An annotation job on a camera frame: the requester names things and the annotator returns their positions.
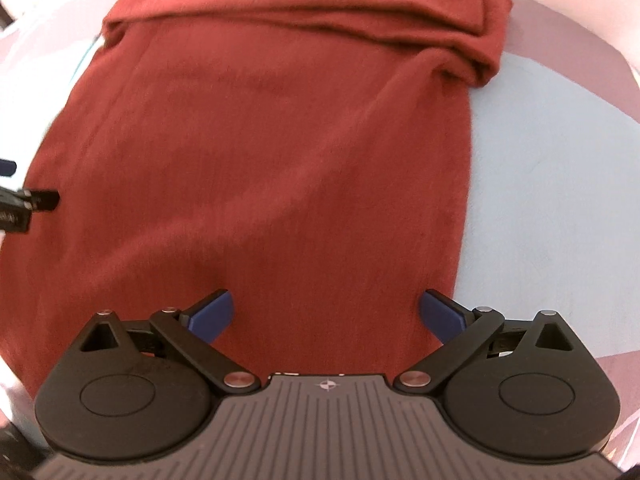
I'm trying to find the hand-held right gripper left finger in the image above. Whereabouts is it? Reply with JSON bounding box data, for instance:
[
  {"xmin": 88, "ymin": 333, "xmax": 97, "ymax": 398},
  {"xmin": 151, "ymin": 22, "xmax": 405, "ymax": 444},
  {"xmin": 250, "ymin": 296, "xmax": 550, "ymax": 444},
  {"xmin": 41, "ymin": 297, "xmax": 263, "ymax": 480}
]
[{"xmin": 77, "ymin": 289, "xmax": 261, "ymax": 395}]

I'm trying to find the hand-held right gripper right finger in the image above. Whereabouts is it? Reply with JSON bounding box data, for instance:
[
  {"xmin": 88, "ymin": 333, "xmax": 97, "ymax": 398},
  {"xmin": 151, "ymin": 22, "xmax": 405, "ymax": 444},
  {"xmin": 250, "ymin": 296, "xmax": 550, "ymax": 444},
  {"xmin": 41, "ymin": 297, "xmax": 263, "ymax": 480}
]
[{"xmin": 394, "ymin": 289, "xmax": 579, "ymax": 396}]

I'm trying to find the dark red sweater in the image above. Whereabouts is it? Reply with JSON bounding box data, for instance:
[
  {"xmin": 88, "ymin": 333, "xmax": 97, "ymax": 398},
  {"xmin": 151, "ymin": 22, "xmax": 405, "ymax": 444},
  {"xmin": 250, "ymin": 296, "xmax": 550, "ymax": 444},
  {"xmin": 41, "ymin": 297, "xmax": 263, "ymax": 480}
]
[{"xmin": 0, "ymin": 0, "xmax": 515, "ymax": 397}]

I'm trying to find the blue grey patterned bed sheet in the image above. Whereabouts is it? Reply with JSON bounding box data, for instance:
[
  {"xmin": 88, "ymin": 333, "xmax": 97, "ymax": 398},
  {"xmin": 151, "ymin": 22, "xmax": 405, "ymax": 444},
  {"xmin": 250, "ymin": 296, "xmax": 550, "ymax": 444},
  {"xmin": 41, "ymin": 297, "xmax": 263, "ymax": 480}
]
[{"xmin": 0, "ymin": 0, "xmax": 640, "ymax": 476}]

